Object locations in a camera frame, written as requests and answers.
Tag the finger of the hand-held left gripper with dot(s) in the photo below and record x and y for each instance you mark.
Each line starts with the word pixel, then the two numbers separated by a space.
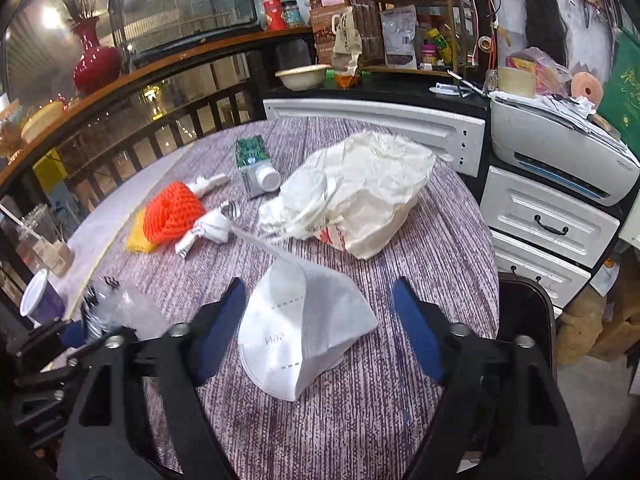
pixel 74 334
pixel 45 400

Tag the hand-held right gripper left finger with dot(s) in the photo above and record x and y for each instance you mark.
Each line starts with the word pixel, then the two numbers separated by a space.
pixel 220 325

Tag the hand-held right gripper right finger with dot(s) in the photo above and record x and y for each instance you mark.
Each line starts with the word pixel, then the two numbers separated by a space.
pixel 417 335

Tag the white face mask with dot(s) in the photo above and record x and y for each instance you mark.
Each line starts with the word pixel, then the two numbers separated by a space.
pixel 300 330

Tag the white paper wrapper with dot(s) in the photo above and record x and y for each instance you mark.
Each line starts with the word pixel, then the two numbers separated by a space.
pixel 210 225

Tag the dark brown trash bin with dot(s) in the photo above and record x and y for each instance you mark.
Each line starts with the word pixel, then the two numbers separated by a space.
pixel 525 310

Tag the yellow foam fruit net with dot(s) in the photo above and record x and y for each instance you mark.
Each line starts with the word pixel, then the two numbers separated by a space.
pixel 136 240

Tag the orange foam fruit net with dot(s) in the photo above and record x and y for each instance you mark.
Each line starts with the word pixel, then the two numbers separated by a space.
pixel 172 212

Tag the purple paper cup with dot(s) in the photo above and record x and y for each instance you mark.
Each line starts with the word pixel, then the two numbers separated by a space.
pixel 42 302

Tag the clear plastic wrapper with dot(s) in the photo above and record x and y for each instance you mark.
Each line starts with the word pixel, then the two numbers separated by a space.
pixel 125 310

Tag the clear plastic cup with straw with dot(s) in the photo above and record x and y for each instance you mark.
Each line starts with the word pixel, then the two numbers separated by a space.
pixel 45 245

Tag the purple striped tablecloth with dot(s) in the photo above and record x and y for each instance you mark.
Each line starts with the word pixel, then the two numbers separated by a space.
pixel 350 435

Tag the narrow white drawer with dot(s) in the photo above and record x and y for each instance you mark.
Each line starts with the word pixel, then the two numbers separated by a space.
pixel 530 267

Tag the twisted white tissue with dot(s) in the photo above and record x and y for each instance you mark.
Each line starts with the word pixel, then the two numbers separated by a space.
pixel 207 182

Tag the white pill bottle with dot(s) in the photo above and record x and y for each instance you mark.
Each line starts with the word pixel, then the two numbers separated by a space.
pixel 267 179

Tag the white paper bag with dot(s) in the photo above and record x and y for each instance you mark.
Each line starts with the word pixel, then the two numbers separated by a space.
pixel 375 180

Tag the green white carton box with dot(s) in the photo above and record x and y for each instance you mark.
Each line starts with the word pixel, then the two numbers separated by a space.
pixel 250 155

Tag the cardboard box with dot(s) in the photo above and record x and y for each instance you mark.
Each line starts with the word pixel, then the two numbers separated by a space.
pixel 622 320

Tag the dark wooden railing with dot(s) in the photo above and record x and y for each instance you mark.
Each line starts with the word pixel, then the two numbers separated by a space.
pixel 165 120

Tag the long white drawer panel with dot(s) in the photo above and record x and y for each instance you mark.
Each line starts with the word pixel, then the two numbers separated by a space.
pixel 375 115

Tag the white printer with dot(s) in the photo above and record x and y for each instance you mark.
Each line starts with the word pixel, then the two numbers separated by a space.
pixel 550 135

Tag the cream bowl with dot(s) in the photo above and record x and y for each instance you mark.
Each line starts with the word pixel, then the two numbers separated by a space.
pixel 302 77

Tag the red vase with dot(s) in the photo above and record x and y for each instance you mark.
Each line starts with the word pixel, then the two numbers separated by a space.
pixel 95 67

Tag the yellow bottle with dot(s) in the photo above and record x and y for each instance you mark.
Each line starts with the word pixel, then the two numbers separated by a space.
pixel 440 45

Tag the plastic bag with packets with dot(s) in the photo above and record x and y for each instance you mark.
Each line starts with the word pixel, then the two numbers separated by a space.
pixel 547 70

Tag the grey foil pouch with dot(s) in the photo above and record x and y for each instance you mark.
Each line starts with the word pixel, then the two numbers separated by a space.
pixel 398 37

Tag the pink roll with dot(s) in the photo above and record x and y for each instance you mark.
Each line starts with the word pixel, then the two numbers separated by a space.
pixel 587 90

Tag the printed brown paper bag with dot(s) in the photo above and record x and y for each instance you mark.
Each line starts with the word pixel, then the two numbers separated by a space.
pixel 346 35

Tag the red tin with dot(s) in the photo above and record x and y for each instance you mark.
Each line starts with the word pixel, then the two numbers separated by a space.
pixel 274 15

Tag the green paper bag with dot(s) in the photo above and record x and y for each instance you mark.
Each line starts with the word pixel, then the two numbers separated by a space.
pixel 622 95

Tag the jar with dark lid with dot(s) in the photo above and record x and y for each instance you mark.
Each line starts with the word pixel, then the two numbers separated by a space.
pixel 292 16

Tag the glass display cabinet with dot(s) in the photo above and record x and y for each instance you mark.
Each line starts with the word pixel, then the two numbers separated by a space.
pixel 200 5

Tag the dried branches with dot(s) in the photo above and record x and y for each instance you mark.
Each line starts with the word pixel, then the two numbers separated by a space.
pixel 77 0

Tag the black hair wig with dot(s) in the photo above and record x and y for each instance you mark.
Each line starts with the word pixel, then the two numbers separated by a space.
pixel 546 20

